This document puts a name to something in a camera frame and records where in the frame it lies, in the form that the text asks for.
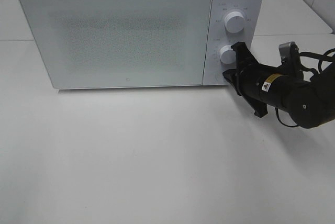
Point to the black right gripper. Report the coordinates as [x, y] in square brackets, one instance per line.
[249, 79]

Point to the round white door button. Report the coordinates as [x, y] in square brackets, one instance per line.
[220, 78]

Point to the white microwave door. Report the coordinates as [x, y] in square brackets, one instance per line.
[120, 43]

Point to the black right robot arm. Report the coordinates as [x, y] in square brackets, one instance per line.
[302, 86]

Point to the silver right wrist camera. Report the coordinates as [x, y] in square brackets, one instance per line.
[287, 50]

